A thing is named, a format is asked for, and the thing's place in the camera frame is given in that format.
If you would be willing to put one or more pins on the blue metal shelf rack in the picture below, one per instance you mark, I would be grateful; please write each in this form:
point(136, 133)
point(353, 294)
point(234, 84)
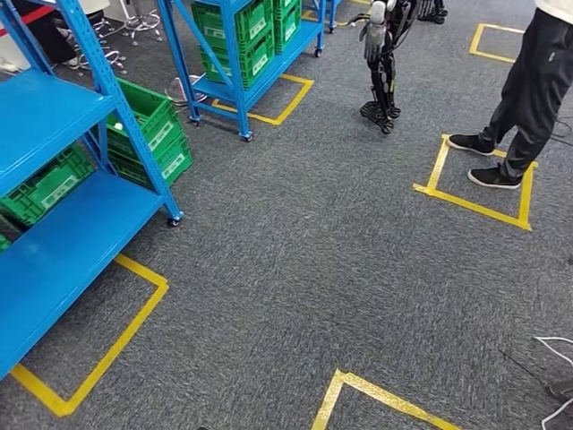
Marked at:
point(332, 15)
point(67, 249)
point(286, 65)

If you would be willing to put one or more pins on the yellow floor tape outline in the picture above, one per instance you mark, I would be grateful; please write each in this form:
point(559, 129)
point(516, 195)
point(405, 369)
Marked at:
point(134, 328)
point(470, 206)
point(295, 102)
point(492, 56)
point(329, 397)

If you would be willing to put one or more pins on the green plastic crate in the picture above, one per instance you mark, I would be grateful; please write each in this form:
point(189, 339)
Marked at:
point(49, 190)
point(286, 7)
point(176, 163)
point(289, 32)
point(250, 24)
point(154, 118)
point(259, 62)

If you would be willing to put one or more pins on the black and white humanoid robot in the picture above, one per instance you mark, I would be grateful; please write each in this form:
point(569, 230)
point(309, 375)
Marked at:
point(381, 77)

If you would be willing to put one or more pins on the standing person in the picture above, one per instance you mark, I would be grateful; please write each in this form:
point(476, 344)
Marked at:
point(528, 89)

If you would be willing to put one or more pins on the seated person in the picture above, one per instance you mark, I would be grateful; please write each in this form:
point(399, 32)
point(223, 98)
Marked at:
point(44, 41)

